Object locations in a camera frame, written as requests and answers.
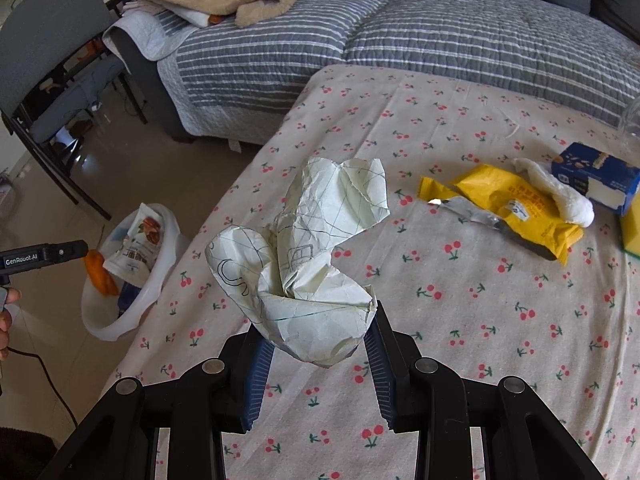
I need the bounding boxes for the grey chair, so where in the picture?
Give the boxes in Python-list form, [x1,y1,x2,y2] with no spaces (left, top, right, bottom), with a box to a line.
[0,0,148,221]

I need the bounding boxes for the yellow snack packet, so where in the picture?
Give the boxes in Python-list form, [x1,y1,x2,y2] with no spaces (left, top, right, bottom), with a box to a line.
[418,164,585,267]

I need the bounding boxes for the white paper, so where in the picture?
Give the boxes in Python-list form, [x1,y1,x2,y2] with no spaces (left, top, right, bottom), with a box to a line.
[205,156,391,370]

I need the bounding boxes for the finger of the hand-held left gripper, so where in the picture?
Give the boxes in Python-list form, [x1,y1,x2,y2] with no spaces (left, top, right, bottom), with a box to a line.
[48,241,90,264]

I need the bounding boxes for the person's left hand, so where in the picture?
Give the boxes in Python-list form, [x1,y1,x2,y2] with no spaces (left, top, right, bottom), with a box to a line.
[0,287,23,361]

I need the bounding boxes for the white snack packet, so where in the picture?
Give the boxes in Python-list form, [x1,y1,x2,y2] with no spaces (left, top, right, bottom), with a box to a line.
[102,203,163,277]

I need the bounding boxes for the black cable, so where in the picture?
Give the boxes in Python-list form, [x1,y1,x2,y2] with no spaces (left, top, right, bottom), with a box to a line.
[0,349,82,427]

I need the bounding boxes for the yellow sponge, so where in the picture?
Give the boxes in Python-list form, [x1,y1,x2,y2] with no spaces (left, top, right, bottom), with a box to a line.
[620,205,640,263]

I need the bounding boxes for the grey striped quilt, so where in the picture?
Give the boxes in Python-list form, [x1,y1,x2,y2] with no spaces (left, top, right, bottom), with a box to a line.
[102,0,640,153]

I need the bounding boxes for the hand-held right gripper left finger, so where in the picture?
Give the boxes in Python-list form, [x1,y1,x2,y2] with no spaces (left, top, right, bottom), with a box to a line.
[47,330,276,480]

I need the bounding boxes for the white plastic trash bin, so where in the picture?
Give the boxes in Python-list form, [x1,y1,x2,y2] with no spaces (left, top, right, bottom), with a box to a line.
[81,203,181,342]

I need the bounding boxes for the white tissue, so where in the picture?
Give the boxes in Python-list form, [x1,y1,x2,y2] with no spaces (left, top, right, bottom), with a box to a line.
[512,157,596,227]

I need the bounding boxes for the blue and white box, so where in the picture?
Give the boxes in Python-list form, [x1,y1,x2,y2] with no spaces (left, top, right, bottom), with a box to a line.
[552,141,640,217]

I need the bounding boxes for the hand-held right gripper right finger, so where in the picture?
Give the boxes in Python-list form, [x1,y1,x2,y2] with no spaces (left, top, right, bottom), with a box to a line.
[362,300,606,480]

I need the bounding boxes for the white pillow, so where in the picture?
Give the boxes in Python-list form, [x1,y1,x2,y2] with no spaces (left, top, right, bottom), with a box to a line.
[122,0,216,28]

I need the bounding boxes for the cherry print tablecloth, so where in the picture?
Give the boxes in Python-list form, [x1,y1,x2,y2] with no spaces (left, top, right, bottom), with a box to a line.
[102,62,640,480]

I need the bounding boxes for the blue tissue packet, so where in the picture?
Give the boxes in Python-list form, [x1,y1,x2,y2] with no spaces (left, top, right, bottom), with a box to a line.
[117,282,144,318]

